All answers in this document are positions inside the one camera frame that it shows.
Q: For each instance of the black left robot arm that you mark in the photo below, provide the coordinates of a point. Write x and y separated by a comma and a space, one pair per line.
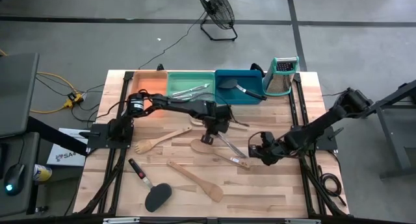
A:
175, 104

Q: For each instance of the yellow power plug block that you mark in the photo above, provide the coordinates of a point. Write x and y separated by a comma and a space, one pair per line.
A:
70, 102

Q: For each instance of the black spatula red button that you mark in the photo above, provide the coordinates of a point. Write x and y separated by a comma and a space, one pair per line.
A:
157, 196

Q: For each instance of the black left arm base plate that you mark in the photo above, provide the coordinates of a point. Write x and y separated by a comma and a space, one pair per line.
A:
97, 140

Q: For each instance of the black aluminium frame rail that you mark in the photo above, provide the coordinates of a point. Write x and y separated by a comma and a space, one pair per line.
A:
112, 185
308, 181

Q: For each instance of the dark grey desk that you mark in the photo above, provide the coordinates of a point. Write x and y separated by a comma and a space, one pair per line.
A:
19, 201

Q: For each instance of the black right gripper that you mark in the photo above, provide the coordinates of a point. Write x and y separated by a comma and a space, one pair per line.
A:
266, 149

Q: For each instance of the wooden spoon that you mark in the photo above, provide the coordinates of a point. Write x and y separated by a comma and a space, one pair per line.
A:
201, 146

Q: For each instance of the white printed cardboard box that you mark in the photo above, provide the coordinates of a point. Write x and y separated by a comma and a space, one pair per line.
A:
65, 158

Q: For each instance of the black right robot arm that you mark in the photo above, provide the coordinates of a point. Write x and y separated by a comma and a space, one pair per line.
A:
325, 120

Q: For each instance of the mint green plastic bin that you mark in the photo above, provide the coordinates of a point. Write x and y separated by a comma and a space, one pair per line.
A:
185, 79

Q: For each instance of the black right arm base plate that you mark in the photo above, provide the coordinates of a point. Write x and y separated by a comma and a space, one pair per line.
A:
326, 141

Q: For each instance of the black nylon spatula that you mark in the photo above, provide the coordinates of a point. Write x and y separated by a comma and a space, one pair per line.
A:
227, 84

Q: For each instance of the black frame cross bar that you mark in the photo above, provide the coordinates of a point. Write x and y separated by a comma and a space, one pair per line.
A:
178, 221

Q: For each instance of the black metal stand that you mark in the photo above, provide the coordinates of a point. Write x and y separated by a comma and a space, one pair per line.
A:
390, 102

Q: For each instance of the black computer mouse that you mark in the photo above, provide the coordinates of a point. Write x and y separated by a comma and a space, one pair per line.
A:
14, 177

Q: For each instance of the blue plastic bin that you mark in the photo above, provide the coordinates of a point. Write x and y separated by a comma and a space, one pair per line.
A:
227, 98

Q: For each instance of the yellow blue drink can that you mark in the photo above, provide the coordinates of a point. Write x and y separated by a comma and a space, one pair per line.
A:
42, 172

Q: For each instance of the silver metal bracket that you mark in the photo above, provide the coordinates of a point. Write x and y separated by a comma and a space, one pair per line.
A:
120, 220
302, 221

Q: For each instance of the orange plastic bin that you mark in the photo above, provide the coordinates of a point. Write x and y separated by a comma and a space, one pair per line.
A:
152, 82

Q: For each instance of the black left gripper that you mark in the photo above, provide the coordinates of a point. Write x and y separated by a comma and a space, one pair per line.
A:
217, 120

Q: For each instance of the wooden spork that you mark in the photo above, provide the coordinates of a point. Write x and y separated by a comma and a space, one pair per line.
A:
146, 145

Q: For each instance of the black table edge clamp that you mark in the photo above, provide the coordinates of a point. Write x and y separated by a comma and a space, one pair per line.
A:
160, 67

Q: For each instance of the black diagonal desk leg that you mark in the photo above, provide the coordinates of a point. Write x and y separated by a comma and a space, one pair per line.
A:
55, 136

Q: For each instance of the black floor fan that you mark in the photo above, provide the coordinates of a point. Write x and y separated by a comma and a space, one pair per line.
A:
216, 6

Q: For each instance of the wooden slotted spatula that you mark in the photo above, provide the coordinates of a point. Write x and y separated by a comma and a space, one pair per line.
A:
196, 121

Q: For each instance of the dark grey laptop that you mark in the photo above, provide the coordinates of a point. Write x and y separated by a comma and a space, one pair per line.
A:
16, 91

